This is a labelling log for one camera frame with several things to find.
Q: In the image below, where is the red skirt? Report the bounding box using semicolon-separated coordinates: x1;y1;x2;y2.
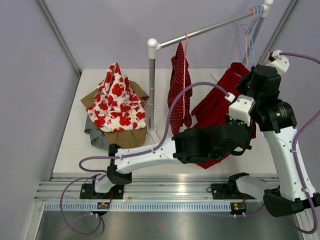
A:
191;62;257;170

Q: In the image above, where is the red polka dot garment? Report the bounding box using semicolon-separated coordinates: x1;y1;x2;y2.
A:
166;41;194;135

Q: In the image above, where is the tan skirt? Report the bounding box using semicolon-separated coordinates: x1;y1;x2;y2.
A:
80;80;149;149

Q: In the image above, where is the red white floral garment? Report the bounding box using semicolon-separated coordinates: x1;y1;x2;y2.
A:
86;62;147;133

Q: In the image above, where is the grey pleated skirt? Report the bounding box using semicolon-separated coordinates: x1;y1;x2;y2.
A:
84;116;110;150

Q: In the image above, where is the light blue wire hanger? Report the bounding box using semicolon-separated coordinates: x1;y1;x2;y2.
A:
245;5;265;70

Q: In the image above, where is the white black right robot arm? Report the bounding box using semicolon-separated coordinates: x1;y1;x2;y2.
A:
226;64;320;218

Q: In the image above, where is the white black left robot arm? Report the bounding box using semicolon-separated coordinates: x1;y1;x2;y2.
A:
90;118;256;199

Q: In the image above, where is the silver clothes rack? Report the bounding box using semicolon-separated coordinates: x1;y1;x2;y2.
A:
147;0;274;143

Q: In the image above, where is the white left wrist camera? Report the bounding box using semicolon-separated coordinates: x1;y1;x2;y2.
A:
224;92;256;126

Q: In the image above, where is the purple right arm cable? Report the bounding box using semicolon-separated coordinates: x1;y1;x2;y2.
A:
279;51;320;235

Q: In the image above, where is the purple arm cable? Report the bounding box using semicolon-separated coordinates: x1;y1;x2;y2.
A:
59;81;231;236
279;51;320;235

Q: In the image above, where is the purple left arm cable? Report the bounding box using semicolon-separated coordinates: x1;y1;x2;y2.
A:
59;81;231;236

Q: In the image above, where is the aluminium mounting rail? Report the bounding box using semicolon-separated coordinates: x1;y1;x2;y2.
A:
33;172;286;202

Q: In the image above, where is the white slotted cable duct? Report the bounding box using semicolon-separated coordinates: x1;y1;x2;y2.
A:
44;201;231;212

